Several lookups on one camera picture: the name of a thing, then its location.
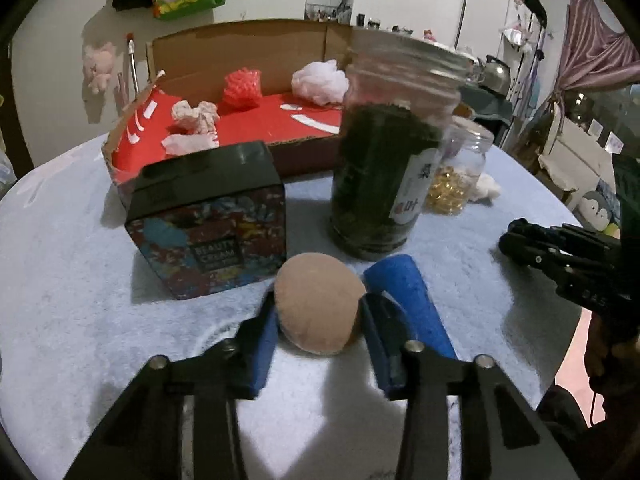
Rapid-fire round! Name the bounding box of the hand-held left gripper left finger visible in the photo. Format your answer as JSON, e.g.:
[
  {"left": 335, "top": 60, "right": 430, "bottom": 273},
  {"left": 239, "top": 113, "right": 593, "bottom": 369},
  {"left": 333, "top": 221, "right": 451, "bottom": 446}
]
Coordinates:
[{"left": 65, "top": 292, "right": 279, "bottom": 480}]

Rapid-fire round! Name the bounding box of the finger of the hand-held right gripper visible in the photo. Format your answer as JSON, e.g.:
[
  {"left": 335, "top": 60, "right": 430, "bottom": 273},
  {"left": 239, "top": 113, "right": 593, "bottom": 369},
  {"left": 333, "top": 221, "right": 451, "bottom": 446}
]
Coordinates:
[
  {"left": 498, "top": 232, "right": 573, "bottom": 283},
  {"left": 507, "top": 217, "right": 621, "bottom": 253}
]

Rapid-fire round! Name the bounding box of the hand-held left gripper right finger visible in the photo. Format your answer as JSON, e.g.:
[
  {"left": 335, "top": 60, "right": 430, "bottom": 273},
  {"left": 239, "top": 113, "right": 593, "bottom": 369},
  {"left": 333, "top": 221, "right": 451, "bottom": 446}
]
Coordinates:
[{"left": 359, "top": 293, "right": 582, "bottom": 480}]

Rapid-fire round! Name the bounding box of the blue foam cylinder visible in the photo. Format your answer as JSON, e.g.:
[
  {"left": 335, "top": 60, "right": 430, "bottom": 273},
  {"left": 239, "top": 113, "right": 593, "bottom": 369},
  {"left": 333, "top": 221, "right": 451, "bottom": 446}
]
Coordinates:
[{"left": 362, "top": 254, "right": 459, "bottom": 361}]

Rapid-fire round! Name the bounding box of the beige makeup sponge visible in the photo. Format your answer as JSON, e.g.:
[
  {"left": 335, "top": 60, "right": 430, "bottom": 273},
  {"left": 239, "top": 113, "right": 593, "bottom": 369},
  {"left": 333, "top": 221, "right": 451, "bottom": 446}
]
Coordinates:
[{"left": 274, "top": 253, "right": 368, "bottom": 357}]

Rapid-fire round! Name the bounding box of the tissue sheet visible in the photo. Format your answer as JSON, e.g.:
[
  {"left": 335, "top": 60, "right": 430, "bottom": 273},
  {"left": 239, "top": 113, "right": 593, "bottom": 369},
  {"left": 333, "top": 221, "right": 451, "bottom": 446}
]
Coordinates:
[{"left": 161, "top": 132, "right": 221, "bottom": 156}]

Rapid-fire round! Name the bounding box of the coral mesh bath loofah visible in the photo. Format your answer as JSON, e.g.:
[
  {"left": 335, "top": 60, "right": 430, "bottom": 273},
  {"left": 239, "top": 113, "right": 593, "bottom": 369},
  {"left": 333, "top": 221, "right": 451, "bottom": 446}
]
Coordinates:
[{"left": 222, "top": 66, "right": 264, "bottom": 111}]

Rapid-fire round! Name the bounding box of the white mesh bath loofah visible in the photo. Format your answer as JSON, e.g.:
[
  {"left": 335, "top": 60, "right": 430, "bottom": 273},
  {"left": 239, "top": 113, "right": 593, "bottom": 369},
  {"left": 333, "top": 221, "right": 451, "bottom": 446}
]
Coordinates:
[{"left": 291, "top": 59, "right": 350, "bottom": 107}]

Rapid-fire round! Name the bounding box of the cardboard box red inside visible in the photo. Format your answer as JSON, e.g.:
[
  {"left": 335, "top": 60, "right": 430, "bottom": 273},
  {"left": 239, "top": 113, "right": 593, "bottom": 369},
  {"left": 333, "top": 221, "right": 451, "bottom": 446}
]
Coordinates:
[{"left": 101, "top": 19, "right": 362, "bottom": 211}]

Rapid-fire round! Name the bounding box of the person's right hand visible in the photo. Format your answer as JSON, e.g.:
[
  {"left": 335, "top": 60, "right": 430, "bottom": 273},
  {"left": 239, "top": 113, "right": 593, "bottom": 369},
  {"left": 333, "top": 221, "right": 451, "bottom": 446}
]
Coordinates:
[{"left": 584, "top": 310, "right": 640, "bottom": 392}]

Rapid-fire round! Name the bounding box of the grey penguin plush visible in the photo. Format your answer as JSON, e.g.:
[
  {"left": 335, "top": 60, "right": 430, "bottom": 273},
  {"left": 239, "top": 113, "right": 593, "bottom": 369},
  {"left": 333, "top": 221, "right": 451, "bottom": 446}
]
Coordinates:
[{"left": 577, "top": 190, "right": 621, "bottom": 236}]

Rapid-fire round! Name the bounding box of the white tissue ball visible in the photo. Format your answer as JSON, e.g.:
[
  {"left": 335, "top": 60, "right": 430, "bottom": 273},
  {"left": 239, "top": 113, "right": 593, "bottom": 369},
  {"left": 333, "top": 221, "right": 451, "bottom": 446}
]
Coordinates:
[{"left": 472, "top": 172, "right": 503, "bottom": 205}]

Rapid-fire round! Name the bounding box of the wooden chair with cushion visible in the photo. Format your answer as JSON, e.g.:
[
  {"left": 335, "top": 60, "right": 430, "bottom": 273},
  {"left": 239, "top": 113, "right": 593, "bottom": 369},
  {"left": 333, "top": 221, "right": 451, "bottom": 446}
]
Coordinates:
[{"left": 536, "top": 91, "right": 622, "bottom": 202}]

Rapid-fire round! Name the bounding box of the pink table cloth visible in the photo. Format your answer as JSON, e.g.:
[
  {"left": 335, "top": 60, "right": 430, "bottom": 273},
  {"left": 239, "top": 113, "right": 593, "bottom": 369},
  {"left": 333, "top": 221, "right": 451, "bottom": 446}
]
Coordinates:
[{"left": 552, "top": 305, "right": 601, "bottom": 392}]

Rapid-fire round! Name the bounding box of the small jar of gold capsules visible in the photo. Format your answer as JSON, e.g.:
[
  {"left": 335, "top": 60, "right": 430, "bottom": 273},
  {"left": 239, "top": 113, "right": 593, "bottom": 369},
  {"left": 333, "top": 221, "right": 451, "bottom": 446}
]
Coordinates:
[{"left": 425, "top": 115, "right": 496, "bottom": 217}]

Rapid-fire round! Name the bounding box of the side table with dark cloth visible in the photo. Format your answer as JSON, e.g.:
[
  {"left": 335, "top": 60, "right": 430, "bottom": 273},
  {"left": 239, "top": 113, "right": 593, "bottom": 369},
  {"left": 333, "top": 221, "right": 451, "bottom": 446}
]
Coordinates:
[{"left": 459, "top": 82, "right": 517, "bottom": 150}]

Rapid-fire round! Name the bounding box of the person's dark clothing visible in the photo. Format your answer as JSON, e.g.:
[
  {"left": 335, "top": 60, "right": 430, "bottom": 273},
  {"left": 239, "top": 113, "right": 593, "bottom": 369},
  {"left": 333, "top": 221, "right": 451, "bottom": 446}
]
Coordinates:
[{"left": 536, "top": 384, "right": 640, "bottom": 480}]

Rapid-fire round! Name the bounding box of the steel kettle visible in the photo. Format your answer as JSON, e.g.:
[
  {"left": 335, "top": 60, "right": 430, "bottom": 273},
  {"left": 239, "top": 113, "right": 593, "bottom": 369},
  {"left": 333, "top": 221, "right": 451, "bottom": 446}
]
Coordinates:
[{"left": 472, "top": 55, "right": 512, "bottom": 96}]

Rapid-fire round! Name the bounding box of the large glass jar metal lid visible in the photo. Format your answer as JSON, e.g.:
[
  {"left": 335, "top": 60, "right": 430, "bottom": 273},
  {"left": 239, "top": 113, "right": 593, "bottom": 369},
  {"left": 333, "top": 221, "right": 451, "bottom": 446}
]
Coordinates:
[{"left": 327, "top": 27, "right": 477, "bottom": 261}]

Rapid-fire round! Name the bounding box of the colourful beauty cream box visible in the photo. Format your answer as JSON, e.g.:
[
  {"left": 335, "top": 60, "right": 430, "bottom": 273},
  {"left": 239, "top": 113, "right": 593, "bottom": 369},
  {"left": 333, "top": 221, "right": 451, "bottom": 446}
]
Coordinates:
[{"left": 125, "top": 141, "right": 288, "bottom": 301}]

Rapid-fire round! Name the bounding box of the pink curtain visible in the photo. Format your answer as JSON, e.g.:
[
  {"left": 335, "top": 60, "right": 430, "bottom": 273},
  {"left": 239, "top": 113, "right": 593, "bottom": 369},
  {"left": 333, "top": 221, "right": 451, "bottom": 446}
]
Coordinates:
[{"left": 537, "top": 0, "right": 640, "bottom": 122}]

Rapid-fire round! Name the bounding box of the white fridge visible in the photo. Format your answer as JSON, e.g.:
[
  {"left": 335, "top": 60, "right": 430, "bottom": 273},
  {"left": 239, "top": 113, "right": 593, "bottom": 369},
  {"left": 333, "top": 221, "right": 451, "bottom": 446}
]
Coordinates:
[{"left": 455, "top": 0, "right": 542, "bottom": 111}]

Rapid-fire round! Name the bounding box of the pink plush wall toy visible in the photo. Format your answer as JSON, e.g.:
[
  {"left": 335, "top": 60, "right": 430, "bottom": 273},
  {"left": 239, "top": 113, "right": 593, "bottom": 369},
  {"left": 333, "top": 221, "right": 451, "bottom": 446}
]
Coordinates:
[{"left": 82, "top": 41, "right": 119, "bottom": 96}]

